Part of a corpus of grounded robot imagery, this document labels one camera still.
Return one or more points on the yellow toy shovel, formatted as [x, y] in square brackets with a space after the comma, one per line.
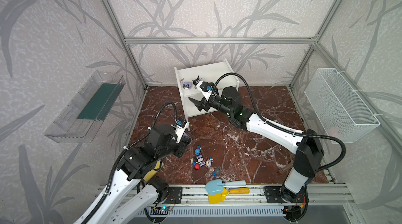
[218, 198]

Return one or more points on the pink white small figurine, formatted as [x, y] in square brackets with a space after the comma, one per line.
[209, 162]

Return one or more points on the clear plastic wall tray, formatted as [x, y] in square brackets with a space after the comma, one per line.
[83, 117]

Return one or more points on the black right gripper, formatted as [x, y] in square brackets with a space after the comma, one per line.
[205, 104]

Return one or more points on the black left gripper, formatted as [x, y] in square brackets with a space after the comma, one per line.
[182, 147]

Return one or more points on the light blue toy shovel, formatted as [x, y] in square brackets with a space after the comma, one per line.
[217, 186]

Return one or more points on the white two-tier metal shelf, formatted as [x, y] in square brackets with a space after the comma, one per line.
[209, 73]

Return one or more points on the yellow sponge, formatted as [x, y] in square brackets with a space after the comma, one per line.
[154, 171]

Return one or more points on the blue-capped small figurine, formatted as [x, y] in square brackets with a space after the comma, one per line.
[197, 151]

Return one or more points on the brown plastic toy rake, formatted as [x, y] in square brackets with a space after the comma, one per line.
[286, 168]

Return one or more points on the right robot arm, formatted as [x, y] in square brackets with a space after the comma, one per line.
[305, 145]

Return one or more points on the green circuit board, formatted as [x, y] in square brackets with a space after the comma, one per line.
[162, 210]

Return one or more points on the pink item in basket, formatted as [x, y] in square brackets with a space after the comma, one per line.
[334, 132]

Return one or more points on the black-headed purple figurine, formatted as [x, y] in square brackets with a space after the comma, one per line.
[196, 82]

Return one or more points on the white wire mesh basket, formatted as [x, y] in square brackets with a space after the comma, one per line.
[336, 103]

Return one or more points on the aluminium cage frame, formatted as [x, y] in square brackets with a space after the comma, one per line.
[313, 43]

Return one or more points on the black white red figurine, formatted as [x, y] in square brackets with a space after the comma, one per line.
[198, 162]

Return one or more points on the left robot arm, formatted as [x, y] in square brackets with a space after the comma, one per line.
[133, 184]

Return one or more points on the grey blue small figurine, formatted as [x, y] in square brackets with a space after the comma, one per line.
[217, 172]

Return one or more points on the black eared purple figurine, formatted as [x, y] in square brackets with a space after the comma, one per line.
[187, 85]

